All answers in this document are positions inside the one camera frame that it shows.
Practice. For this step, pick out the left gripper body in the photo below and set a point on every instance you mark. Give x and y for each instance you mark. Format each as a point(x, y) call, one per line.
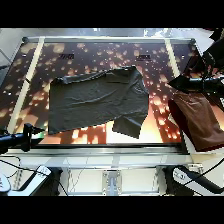
point(28, 138)

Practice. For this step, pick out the dark grey T-shirt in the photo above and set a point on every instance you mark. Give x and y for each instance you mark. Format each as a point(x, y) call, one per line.
point(96, 98)

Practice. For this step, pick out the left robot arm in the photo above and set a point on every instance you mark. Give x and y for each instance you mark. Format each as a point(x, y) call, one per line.
point(13, 141)

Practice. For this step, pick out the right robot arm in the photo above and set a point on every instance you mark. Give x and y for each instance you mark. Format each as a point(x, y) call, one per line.
point(203, 85)

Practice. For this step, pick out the dark red garment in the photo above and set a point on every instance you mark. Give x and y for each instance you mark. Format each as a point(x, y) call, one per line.
point(174, 114)

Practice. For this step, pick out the brown garment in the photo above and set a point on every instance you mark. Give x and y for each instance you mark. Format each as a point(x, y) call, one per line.
point(200, 120)

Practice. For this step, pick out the heap of clothes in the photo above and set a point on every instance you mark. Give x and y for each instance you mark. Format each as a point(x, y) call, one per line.
point(215, 53)

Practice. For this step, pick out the silver frame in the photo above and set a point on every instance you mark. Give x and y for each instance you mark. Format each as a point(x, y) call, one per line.
point(112, 181)

